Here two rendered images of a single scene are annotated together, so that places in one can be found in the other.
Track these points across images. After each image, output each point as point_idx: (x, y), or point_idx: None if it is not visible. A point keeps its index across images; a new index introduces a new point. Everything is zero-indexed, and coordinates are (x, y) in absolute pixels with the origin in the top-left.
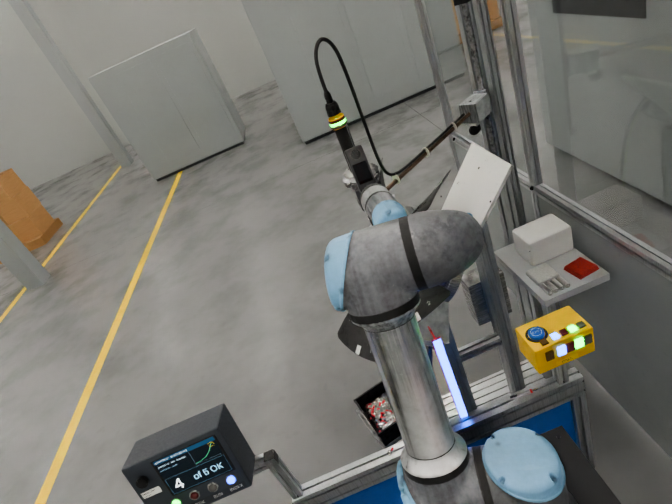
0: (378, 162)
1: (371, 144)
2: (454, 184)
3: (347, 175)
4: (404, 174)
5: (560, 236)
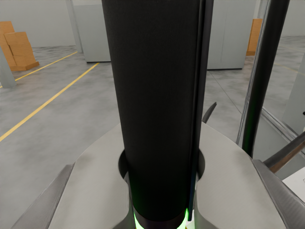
0: (246, 135)
1: (263, 63)
2: (296, 176)
3: (84, 183)
4: (275, 172)
5: None
